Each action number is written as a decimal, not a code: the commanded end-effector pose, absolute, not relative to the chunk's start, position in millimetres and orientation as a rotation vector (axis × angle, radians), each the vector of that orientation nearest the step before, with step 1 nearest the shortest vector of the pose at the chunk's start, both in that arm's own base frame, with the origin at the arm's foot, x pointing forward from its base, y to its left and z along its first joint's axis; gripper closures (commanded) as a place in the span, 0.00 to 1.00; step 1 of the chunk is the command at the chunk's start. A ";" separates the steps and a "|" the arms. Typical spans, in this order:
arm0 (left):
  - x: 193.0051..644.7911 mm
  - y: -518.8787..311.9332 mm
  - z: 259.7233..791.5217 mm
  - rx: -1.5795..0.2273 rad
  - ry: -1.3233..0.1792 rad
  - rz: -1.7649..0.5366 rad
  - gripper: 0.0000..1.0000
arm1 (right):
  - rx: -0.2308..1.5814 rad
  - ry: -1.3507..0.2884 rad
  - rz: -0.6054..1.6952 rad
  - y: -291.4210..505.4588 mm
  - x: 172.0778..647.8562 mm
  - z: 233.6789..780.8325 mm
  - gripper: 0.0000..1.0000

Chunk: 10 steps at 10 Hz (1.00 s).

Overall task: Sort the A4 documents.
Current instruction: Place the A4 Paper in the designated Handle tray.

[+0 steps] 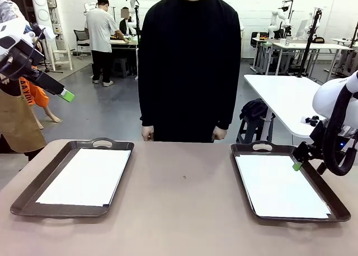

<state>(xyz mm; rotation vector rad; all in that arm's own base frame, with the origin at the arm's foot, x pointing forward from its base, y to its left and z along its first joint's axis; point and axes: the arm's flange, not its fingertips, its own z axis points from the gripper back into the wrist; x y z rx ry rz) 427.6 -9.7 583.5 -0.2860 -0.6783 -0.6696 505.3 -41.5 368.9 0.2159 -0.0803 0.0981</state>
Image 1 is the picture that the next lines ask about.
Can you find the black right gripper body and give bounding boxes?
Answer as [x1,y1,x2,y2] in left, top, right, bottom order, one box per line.
[307,121,327,160]

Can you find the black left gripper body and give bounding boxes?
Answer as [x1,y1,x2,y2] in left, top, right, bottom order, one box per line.
[11,42,45,72]

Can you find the white A4 paper sheets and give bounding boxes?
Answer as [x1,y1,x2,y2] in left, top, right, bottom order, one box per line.
[234,154,333,220]
[35,148,132,207]

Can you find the person's right forearm black sleeve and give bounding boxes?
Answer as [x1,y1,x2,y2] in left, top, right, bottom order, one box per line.
[139,79,157,128]

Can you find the person's left forearm black sleeve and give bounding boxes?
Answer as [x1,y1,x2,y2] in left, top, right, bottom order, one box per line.
[214,79,239,130]

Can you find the person's left hand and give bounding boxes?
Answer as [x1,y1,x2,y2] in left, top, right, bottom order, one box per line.
[211,126,229,141]

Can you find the person's right hand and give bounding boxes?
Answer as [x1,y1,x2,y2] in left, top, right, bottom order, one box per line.
[141,126,155,142]

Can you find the mannequin with orange trousers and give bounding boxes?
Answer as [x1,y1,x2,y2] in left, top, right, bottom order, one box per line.
[18,68,62,124]

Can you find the black floor tripod stand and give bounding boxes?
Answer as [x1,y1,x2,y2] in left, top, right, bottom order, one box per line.
[41,54,64,75]

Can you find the white wooden step chair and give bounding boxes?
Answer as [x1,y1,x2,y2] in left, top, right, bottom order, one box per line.
[51,29,73,71]

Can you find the tall white standing appliance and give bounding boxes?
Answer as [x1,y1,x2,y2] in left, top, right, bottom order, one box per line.
[30,0,61,35]

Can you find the black office chair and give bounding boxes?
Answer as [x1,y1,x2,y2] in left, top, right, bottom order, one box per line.
[73,29,92,59]

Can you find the large white table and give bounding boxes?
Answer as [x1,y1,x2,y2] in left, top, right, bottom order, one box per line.
[243,74,336,139]

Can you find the man in grey T-shirt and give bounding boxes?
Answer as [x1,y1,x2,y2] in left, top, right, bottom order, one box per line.
[84,0,130,88]

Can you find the grey plastic stool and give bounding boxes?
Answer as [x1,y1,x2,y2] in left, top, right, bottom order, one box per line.
[112,58,131,78]

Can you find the white humanoid robot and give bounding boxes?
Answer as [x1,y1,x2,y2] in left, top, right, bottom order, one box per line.
[124,0,140,35]
[83,2,97,17]

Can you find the cluttered background work table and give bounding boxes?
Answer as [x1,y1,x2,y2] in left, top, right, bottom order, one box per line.
[110,37,139,53]

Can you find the long white desk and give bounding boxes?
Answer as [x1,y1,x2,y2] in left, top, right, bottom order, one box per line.
[272,42,353,86]

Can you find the black tripod pole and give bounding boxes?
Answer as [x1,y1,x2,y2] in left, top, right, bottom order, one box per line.
[296,8,322,78]

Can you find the seated person in black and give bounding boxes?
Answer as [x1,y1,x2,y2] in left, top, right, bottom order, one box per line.
[119,7,134,36]

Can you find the person in black sweater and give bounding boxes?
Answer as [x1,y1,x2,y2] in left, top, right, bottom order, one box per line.
[138,0,243,144]

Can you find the black braided cable sleeve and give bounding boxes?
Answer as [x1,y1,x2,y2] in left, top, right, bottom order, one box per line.
[323,82,358,176]

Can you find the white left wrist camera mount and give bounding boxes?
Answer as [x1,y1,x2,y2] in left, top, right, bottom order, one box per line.
[24,22,56,42]

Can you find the brown plastic handled tray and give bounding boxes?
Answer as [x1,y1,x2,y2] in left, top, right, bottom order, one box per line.
[10,138,135,219]
[230,140,352,222]

